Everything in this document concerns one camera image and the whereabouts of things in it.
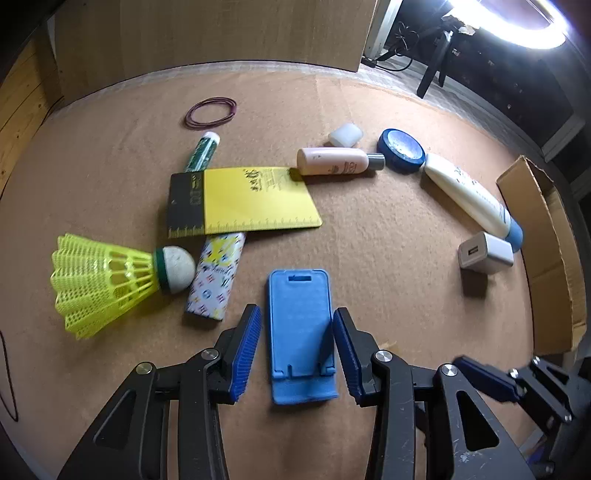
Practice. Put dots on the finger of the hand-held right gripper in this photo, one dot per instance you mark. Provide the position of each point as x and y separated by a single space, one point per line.
554 376
480 371

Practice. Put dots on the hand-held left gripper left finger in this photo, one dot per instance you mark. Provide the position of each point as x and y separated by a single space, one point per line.
244 353

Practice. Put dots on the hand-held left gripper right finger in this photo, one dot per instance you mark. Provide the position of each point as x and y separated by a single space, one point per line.
348 357

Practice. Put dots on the blue phone stand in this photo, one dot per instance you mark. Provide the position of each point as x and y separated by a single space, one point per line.
298 318

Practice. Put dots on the white colourful patterned pack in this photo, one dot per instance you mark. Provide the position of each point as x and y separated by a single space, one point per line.
212 286

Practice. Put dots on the cardboard box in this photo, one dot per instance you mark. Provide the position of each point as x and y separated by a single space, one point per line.
547 277

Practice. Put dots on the white usb charger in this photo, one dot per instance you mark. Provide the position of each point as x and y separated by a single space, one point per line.
480 254

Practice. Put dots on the yellow notebook with ruler edge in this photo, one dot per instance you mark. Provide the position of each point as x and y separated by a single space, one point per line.
258 203

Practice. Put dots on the yellow plastic shuttlecock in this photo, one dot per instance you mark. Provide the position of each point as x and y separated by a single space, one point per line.
101 281

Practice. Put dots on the white bottle with blue cap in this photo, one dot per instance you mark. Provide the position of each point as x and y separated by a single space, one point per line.
466 194

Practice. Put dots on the pink bottle with grey cap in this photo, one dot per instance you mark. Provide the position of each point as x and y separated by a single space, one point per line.
332 160

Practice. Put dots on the green tube with white cap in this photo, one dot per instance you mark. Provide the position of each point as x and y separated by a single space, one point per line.
202 154

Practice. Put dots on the maroon rubber band bundle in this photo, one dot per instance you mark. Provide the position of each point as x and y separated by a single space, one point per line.
233 109

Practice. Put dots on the plaid tablecloth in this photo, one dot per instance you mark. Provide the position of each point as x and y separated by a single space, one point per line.
461 104

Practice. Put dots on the black tripod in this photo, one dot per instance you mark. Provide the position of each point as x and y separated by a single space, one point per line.
431 69

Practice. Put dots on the wooden board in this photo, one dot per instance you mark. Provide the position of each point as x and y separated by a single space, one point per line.
207 32

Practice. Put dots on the white framed dark panel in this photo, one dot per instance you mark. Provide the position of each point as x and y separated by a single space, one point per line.
381 32

